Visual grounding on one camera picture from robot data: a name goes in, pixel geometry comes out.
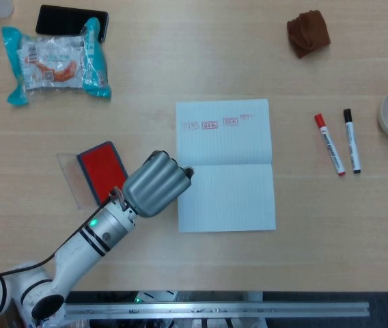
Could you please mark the aluminium rail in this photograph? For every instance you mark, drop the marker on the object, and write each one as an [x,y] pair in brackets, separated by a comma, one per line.
[214,310]

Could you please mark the black smartphone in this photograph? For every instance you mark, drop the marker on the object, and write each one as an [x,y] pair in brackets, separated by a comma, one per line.
[64,18]

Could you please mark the black whiteboard marker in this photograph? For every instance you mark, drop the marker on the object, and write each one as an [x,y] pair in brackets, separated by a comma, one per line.
[352,143]

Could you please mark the white robot base unit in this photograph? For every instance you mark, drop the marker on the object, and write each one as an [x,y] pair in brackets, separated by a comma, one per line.
[156,296]

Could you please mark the red whiteboard marker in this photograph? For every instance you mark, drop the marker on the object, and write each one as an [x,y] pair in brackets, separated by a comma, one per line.
[330,147]

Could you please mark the white lined paper sheet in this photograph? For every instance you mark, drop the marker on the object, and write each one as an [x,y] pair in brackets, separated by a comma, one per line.
[228,194]

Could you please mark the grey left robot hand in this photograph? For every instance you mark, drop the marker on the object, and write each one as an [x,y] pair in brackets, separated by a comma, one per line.
[156,188]

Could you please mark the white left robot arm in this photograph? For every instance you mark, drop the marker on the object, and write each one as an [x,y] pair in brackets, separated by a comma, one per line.
[78,256]

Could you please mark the red ink pad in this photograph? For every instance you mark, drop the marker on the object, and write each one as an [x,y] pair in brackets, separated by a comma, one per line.
[101,171]

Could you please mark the clear ink pad lid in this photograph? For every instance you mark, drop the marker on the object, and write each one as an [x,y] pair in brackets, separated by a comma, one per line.
[69,174]

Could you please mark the teal snack packet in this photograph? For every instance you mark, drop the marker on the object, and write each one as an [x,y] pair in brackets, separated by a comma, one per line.
[50,65]

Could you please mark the brown folded cloth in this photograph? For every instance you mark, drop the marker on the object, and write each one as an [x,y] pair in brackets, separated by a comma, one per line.
[308,34]

